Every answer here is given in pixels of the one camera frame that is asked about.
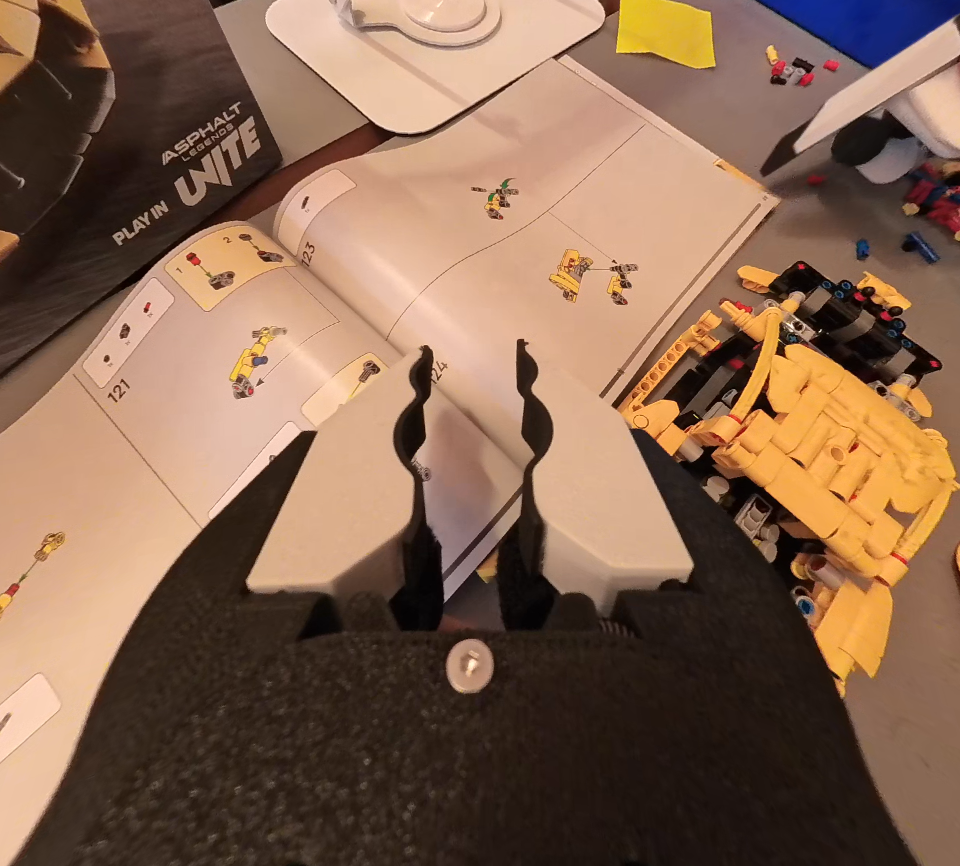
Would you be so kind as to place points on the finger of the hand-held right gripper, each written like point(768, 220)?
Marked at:
point(927, 128)
point(900, 78)

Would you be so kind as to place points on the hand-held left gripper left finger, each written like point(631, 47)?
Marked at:
point(330, 514)

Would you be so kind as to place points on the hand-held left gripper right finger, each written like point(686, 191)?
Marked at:
point(608, 506)

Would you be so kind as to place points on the yellow brick car model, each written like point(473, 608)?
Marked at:
point(825, 461)

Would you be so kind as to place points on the grey desk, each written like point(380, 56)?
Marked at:
point(900, 746)

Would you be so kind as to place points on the pile of small coloured pieces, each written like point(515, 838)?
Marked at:
point(923, 198)

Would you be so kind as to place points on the yellow sticky note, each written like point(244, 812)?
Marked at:
point(666, 30)

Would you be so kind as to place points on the open instruction booklet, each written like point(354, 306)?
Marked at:
point(495, 221)

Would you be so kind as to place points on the toy car box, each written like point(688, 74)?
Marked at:
point(90, 131)

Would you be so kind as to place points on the wooden document stand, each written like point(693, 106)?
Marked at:
point(435, 26)

